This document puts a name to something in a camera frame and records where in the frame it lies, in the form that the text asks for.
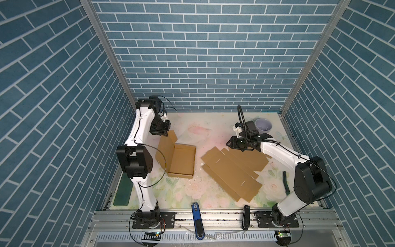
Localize cardboard box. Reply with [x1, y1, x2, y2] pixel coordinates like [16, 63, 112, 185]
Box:
[155, 130, 196, 179]

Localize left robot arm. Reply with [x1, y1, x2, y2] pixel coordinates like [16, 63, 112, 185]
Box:
[116, 95, 171, 227]

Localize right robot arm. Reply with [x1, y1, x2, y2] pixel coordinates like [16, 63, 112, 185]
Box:
[226, 134, 333, 227]

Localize lavender ceramic cup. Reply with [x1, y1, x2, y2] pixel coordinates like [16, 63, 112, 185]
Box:
[255, 118, 273, 134]

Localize dark green flat object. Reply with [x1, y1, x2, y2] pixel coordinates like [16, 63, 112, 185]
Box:
[113, 173, 133, 206]

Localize blue black handheld tool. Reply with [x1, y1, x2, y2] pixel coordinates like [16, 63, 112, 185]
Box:
[191, 202, 205, 240]

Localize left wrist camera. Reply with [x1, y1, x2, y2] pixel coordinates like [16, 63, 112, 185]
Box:
[158, 104, 168, 121]

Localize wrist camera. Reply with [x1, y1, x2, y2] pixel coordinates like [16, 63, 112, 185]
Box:
[158, 104, 168, 121]
[232, 105, 259, 139]

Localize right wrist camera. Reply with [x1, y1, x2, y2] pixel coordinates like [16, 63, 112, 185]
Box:
[232, 105, 259, 139]

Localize green handled pliers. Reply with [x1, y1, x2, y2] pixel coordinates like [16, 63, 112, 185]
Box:
[282, 171, 291, 196]

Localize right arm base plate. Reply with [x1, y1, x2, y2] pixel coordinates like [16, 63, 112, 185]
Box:
[254, 211, 299, 228]

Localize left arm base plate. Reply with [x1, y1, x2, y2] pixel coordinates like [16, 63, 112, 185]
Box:
[132, 211, 176, 229]

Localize aluminium front rail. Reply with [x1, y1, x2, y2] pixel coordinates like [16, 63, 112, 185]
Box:
[88, 207, 343, 232]

